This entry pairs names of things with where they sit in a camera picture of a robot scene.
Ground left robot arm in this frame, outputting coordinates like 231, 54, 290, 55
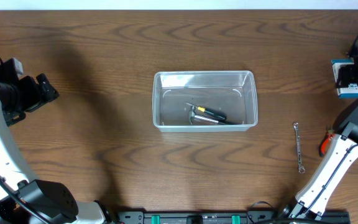
0, 58, 112, 223

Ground blue white cardboard box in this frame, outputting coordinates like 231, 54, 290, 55
331, 59, 358, 98

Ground small steel claw hammer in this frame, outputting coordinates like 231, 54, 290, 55
189, 106, 236, 125

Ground clear plastic storage container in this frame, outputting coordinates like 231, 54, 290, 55
152, 70, 259, 133

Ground silver ring wrench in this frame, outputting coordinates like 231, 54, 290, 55
293, 122, 305, 174

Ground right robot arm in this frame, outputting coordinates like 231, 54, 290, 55
280, 99, 358, 223

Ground yellow black screwdriver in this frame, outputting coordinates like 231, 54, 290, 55
186, 102, 227, 121

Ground red handled pliers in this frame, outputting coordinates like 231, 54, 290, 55
319, 127, 334, 157

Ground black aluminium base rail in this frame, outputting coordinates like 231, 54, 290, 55
117, 210, 351, 224

